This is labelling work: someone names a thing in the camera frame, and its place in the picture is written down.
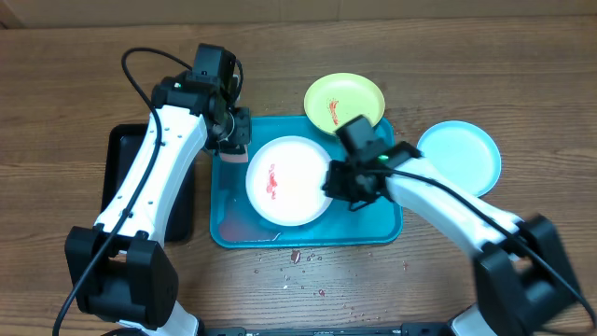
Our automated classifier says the pink and green sponge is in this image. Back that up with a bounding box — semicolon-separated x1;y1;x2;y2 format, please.
219;145;248;163

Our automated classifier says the white plate with red stain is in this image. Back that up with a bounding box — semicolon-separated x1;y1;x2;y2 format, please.
245;135;331;227

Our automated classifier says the yellow-green plate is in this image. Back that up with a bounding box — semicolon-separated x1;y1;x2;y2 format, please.
303;73;385;135

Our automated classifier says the light blue plate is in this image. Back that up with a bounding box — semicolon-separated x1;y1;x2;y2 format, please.
417;120;502;197

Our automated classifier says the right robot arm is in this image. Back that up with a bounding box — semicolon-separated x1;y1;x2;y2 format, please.
323;142;596;335

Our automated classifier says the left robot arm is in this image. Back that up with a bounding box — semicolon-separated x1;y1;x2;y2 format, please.
52;70;251;335

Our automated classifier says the teal plastic tray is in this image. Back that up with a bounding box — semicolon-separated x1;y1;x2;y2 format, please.
210;116;403;248

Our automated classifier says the black tray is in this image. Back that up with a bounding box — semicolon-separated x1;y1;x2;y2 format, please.
101;124;195;243

